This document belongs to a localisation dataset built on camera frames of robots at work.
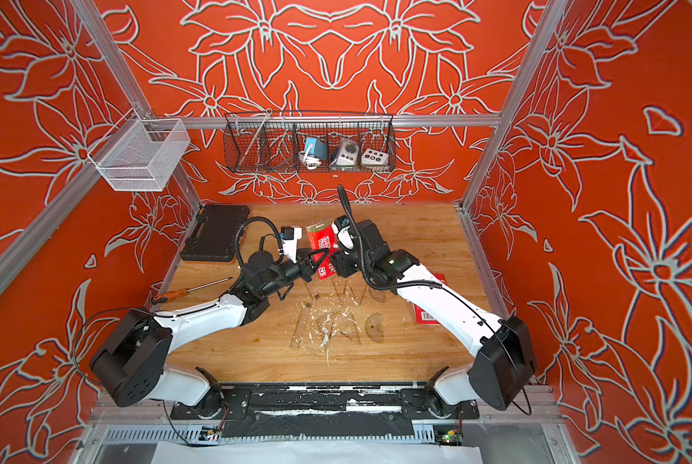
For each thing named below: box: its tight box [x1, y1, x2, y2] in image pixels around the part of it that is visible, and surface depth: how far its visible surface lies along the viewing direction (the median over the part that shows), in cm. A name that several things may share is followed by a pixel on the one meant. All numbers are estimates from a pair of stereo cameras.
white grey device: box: [330, 137, 360, 167], surface depth 92 cm
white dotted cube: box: [360, 147, 390, 166], surface depth 96 cm
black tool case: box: [179, 203, 251, 262], surface depth 107 cm
